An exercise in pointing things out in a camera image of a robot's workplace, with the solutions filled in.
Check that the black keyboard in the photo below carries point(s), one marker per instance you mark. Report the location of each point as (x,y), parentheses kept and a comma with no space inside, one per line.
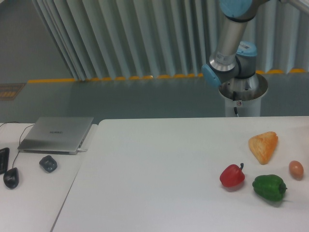
(4,160)

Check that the white folding partition screen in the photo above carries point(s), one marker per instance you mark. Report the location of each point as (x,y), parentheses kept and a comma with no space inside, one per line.
(113,39)

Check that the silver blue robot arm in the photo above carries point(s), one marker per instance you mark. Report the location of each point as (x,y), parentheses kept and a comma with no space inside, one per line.
(229,48)

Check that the red toy bell pepper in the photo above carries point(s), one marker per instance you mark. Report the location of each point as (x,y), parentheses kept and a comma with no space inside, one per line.
(232,175)

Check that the orange toy bread wedge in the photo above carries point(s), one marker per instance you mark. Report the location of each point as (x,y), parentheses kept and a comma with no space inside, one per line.
(263,145)

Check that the white laptop plug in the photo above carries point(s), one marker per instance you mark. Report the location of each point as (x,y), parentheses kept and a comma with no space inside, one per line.
(81,150)

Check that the green toy bell pepper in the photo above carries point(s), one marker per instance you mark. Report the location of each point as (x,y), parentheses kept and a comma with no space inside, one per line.
(270,187)

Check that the white side table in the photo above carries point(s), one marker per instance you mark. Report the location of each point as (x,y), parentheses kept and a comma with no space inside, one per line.
(33,206)

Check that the silver closed laptop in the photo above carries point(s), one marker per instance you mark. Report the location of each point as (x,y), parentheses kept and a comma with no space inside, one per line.
(56,135)

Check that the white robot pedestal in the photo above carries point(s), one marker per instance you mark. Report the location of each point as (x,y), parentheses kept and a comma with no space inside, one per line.
(243,97)

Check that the brown toy egg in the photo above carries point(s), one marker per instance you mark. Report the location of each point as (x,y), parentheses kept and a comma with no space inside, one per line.
(296,169)

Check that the small dark blue-grey tray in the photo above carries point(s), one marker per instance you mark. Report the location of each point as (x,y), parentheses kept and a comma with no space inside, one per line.
(48,163)

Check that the black computer mouse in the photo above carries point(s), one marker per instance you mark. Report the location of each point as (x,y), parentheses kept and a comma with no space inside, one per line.
(11,178)

